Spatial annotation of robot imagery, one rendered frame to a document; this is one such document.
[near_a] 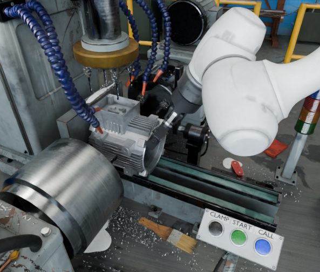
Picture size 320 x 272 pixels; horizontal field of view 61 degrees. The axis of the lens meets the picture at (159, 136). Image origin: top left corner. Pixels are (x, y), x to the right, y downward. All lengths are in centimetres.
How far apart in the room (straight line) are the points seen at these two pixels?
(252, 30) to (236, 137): 21
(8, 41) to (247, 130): 63
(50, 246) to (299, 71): 50
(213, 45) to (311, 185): 82
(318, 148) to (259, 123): 102
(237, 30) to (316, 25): 495
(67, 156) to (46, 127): 29
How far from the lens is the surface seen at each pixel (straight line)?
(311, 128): 105
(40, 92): 92
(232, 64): 49
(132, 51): 76
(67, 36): 97
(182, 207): 93
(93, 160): 68
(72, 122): 85
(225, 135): 43
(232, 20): 55
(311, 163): 133
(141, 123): 85
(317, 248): 104
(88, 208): 65
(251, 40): 54
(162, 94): 104
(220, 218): 64
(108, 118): 86
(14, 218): 60
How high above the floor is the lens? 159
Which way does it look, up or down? 37 degrees down
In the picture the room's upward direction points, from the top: straight up
